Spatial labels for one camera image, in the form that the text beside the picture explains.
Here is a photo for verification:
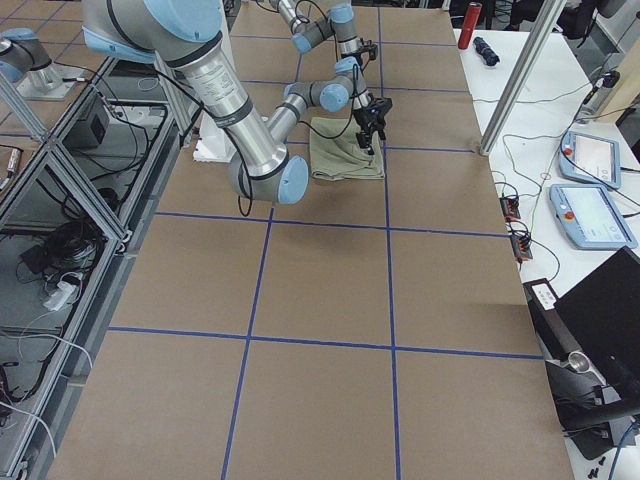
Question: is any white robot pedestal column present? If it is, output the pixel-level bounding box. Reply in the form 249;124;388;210
192;49;270;164

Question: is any red cylindrical bottle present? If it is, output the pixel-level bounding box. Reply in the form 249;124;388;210
457;2;483;50

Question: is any near teach pendant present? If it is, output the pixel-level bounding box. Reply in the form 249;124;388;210
549;184;638;251

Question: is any black monitor stand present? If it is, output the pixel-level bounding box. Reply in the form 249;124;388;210
523;279;639;460

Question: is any black laptop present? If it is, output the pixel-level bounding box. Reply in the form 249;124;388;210
555;247;639;395

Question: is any far teach pendant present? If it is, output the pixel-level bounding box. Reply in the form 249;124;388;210
558;131;621;190

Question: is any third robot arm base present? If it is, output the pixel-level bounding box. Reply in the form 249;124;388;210
1;28;85;101

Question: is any dark folded umbrella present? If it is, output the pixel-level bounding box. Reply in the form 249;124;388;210
473;36;500;67

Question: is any aluminium frame post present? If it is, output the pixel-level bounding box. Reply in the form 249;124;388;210
478;0;565;156

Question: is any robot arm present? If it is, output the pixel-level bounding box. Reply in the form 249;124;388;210
83;1;392;204
268;0;378;66

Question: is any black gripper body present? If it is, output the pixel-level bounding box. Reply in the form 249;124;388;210
354;97;393;150
339;39;378;63

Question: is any teach pendant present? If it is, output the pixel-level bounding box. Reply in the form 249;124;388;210
558;131;621;190
549;184;638;251

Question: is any orange black electronics board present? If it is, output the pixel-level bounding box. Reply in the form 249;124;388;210
499;195;533;264

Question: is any white power strip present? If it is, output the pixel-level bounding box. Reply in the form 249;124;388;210
43;280;79;311

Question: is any olive green long-sleeve shirt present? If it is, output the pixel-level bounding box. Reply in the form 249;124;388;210
309;117;385;181

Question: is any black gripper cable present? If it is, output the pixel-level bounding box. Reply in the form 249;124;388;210
304;62;366;144

